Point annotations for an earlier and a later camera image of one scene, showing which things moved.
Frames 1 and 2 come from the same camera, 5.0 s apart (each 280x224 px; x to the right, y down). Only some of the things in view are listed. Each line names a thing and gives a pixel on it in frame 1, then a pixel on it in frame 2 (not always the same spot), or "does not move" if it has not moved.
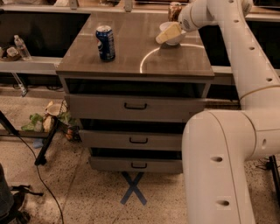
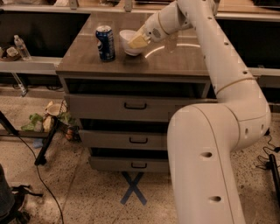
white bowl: (176, 40) -> (126, 36)
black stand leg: (41, 158) does not move
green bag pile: (44, 122) does not move
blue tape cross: (133, 187) does not move
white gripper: (185, 20) -> (152, 30)
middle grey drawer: (115, 138) does not move
